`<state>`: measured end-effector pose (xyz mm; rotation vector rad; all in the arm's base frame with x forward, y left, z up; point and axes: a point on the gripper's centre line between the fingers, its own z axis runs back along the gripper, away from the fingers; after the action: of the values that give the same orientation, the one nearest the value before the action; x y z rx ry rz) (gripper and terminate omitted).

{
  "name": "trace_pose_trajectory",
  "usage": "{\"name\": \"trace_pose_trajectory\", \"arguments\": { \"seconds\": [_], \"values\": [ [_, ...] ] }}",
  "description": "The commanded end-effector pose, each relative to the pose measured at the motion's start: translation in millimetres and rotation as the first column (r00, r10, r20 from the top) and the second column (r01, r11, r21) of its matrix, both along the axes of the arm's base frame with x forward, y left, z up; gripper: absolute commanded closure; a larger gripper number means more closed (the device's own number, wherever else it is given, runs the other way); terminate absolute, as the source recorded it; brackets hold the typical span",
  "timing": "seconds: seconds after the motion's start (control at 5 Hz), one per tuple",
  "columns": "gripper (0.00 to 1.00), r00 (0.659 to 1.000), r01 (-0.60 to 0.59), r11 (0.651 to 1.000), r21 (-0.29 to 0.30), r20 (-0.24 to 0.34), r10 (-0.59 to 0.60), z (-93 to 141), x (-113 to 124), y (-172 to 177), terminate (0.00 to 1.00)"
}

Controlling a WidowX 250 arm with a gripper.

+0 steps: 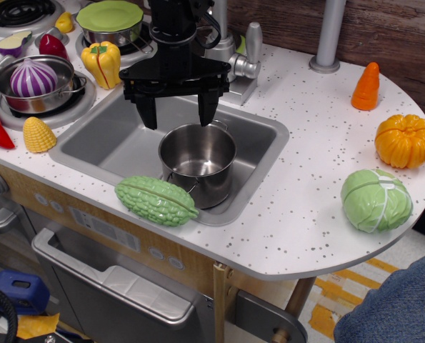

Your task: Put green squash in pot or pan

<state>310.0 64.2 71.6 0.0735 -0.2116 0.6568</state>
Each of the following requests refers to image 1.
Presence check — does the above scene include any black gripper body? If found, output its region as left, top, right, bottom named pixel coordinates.
left=119, top=37, right=231, bottom=104

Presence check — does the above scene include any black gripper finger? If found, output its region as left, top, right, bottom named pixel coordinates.
left=135, top=97, right=158, bottom=129
left=198, top=91, right=219, bottom=126

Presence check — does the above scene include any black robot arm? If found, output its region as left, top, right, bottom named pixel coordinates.
left=119, top=1, right=231, bottom=129

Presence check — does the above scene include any steel pot in sink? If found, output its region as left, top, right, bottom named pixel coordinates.
left=158, top=119, right=237, bottom=209

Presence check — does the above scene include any steel pot with green lid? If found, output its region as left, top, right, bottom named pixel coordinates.
left=76, top=15, right=154, bottom=54

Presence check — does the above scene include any green bumpy toy squash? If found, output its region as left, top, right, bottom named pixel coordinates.
left=114, top=176, right=199, bottom=227

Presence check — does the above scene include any steel pan on burner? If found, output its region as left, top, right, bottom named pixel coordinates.
left=0, top=55, right=86, bottom=114

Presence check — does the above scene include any silver toy faucet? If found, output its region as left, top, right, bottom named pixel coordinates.
left=205, top=1, right=263, bottom=105

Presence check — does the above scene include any grey toy sink basin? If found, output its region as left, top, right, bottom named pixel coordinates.
left=49, top=90, right=289, bottom=226

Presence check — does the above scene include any yellow toy bell pepper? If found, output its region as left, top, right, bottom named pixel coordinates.
left=81, top=41, right=121, bottom=89

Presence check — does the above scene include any yellow toy corn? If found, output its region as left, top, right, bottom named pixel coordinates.
left=23, top=116, right=57, bottom=153

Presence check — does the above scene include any dark red toy pepper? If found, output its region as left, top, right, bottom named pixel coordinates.
left=39, top=34, right=69, bottom=61

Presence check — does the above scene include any small yellow toy vegetable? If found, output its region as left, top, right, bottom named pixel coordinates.
left=55, top=11, right=74, bottom=34

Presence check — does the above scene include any purple striped toy onion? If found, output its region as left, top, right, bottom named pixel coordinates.
left=10, top=58, right=58, bottom=97

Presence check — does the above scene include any purple toy eggplant half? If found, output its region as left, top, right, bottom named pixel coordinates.
left=0, top=31, right=32, bottom=57

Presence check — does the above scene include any grey support pole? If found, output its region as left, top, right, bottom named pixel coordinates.
left=309, top=0, right=346, bottom=74

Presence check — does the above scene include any orange toy carrot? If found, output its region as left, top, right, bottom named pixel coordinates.
left=351, top=61, right=380, bottom=111

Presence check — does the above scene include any black coil stove burner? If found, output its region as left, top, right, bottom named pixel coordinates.
left=0, top=0, right=56, bottom=27

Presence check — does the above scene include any green toy cabbage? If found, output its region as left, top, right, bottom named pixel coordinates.
left=341, top=169, right=414, bottom=233

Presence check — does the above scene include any grey toy oven door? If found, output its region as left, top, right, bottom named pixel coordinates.
left=31, top=228, right=215, bottom=342

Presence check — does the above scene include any orange toy pumpkin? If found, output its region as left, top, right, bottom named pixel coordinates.
left=374, top=114, right=425, bottom=169

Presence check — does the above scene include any blue clamp tool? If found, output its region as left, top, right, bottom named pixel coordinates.
left=0, top=270, right=50, bottom=315

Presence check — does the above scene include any blue denim covered leg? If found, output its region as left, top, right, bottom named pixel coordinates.
left=334, top=257, right=425, bottom=342

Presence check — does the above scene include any black cable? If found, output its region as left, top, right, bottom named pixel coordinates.
left=0, top=285, right=19, bottom=343

